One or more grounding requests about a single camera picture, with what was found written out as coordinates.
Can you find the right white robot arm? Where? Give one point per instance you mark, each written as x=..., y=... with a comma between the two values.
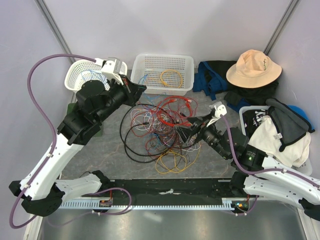
x=258, y=174

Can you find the aluminium corner post left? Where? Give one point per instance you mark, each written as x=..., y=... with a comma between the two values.
x=49, y=18

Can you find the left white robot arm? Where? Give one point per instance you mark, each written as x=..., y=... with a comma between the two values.
x=41, y=192

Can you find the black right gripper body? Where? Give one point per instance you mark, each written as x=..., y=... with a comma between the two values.
x=210, y=134

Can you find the aluminium corner post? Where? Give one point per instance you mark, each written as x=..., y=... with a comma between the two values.
x=49, y=18
x=290, y=9

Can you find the grey black-trimmed garment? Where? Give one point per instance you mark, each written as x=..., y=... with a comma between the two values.
x=291, y=125

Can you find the rounded white perforated basket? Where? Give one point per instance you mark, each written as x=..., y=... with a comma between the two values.
x=83, y=71

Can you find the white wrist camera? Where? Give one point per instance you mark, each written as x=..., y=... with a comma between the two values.
x=218, y=109
x=112, y=67

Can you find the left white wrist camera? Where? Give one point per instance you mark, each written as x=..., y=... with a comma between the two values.
x=112, y=67

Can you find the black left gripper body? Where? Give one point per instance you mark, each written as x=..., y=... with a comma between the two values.
x=118, y=95

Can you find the black printed shirt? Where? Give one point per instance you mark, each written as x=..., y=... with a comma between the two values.
x=252, y=119

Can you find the white laundry basket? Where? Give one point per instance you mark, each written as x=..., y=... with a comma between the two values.
x=305, y=168

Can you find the aluminium corner post right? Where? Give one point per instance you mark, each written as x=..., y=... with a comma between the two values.
x=290, y=9

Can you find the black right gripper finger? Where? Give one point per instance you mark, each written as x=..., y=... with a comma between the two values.
x=199, y=121
x=186, y=133

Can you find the red ethernet cable large loop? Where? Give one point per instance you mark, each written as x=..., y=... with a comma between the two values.
x=173, y=111

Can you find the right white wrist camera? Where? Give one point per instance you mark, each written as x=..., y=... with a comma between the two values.
x=218, y=109

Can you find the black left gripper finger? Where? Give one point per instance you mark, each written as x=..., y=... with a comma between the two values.
x=127, y=85
x=136, y=92

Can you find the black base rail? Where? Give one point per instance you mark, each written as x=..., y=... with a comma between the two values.
x=168, y=192

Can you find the blue and black garment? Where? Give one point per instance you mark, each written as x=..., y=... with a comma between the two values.
x=211, y=78

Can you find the green plastic tray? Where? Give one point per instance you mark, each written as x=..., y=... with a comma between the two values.
x=69, y=109

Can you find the white shirt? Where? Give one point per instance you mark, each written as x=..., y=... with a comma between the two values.
x=266, y=139

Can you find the rectangular white perforated basket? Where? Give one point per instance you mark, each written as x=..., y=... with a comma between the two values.
x=164, y=74

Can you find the beige bucket hat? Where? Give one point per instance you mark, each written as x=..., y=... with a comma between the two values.
x=253, y=69

